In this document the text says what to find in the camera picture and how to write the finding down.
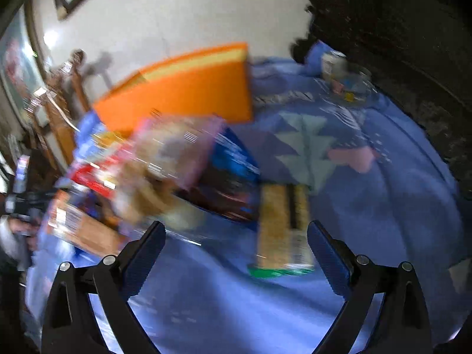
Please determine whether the red long snack packet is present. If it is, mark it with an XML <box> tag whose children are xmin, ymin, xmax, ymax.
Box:
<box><xmin>71</xmin><ymin>154</ymin><xmax>131</xmax><ymax>199</ymax></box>

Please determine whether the tan bread packet clear wrap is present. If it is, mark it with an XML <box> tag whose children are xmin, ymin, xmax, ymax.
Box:
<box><xmin>114</xmin><ymin>168</ymin><xmax>207</xmax><ymax>233</ymax></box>

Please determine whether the cracker packet black stripe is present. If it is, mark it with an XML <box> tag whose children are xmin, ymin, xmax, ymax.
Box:
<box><xmin>248</xmin><ymin>183</ymin><xmax>315</xmax><ymax>278</ymax></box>

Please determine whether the pink bag of small biscuits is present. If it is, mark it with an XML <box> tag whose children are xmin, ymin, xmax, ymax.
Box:
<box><xmin>131</xmin><ymin>114</ymin><xmax>226</xmax><ymax>189</ymax></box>

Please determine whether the blue chocolate cookie packet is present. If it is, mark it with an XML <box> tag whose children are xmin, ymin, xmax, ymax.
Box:
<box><xmin>178</xmin><ymin>128</ymin><xmax>261</xmax><ymax>230</ymax></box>

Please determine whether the person's left hand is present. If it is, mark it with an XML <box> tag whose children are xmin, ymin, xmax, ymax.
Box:
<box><xmin>1</xmin><ymin>215</ymin><xmax>37</xmax><ymax>272</ymax></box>

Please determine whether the round brown pastry packet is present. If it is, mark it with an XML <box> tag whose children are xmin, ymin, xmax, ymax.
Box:
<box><xmin>47</xmin><ymin>189</ymin><xmax>126</xmax><ymax>257</ymax></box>

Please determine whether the carved wooden chair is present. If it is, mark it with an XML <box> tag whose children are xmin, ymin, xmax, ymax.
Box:
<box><xmin>27</xmin><ymin>49</ymin><xmax>90</xmax><ymax>166</ymax></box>

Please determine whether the framed red flower painting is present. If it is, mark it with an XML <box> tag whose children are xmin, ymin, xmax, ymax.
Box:
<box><xmin>1</xmin><ymin>6</ymin><xmax>46</xmax><ymax>125</ymax></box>

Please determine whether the orange cardboard box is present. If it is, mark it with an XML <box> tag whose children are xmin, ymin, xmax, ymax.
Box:
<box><xmin>93</xmin><ymin>42</ymin><xmax>254</xmax><ymax>133</ymax></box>

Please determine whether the glass mug with stickers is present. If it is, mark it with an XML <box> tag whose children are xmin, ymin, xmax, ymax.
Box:
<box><xmin>330</xmin><ymin>64</ymin><xmax>374</xmax><ymax>107</ymax></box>

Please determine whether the white drink can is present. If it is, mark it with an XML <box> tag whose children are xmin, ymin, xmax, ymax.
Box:
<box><xmin>321</xmin><ymin>50</ymin><xmax>348</xmax><ymax>81</ymax></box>

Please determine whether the dark carved wooden cabinet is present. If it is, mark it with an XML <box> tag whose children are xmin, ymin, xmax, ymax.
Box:
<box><xmin>291</xmin><ymin>0</ymin><xmax>471</xmax><ymax>196</ymax></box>

